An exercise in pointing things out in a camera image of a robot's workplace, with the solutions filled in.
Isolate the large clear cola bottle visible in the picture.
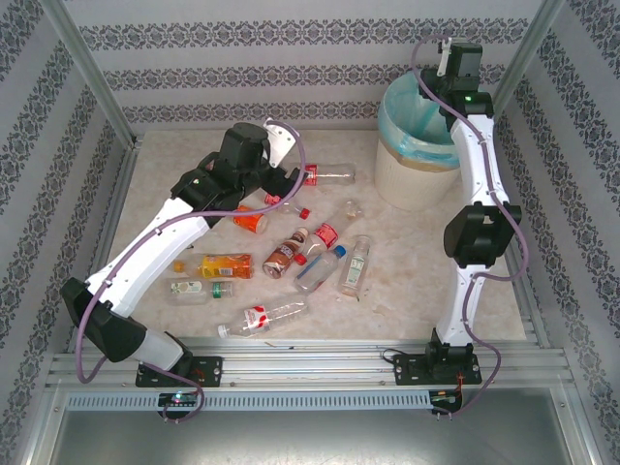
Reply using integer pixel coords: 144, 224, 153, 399
302, 162, 358, 189

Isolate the orange label plastic bottle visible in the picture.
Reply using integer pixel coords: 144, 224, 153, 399
232, 205, 270, 234

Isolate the red label bottle red cap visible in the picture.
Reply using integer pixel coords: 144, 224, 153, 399
293, 222, 339, 266

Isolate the brown coffee bottle cream cap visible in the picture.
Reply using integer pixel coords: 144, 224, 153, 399
262, 227, 310, 281

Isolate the clear bottle blue cap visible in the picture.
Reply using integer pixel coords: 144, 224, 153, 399
293, 244, 348, 295

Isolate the yellow juice bottle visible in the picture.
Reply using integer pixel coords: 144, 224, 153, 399
172, 253, 255, 281

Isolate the clear bottle green white label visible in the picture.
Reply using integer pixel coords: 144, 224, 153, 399
337, 234, 372, 297

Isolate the clear bottle white cap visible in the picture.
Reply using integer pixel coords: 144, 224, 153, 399
216, 298, 311, 339

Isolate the clear bottle green cap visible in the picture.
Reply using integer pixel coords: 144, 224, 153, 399
167, 279, 234, 306

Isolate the white bin with blue liner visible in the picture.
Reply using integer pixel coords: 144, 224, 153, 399
380, 75, 461, 171

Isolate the small circuit board green light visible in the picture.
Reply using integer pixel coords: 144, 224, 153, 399
158, 392, 200, 407

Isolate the grey metal panel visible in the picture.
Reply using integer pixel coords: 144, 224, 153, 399
47, 406, 590, 465

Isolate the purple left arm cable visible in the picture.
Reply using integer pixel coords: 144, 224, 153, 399
77, 119, 307, 426

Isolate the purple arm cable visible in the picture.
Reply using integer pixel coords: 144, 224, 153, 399
410, 34, 530, 419
77, 119, 307, 426

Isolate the aluminium corner post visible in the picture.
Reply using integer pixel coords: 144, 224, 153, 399
488, 0, 566, 115
41, 0, 142, 146

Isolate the aluminium side rail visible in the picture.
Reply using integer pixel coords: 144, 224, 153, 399
501, 232, 552, 349
66, 138, 144, 354

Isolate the aluminium mounting rail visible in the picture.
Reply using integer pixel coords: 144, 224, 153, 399
46, 337, 575, 388

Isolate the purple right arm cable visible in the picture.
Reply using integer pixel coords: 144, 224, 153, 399
410, 34, 530, 419

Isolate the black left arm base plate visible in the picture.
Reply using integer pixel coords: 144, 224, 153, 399
134, 355, 225, 388

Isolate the slotted grey cable duct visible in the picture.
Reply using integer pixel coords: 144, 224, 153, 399
64, 389, 433, 412

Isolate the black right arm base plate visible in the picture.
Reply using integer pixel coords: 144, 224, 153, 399
390, 352, 484, 388

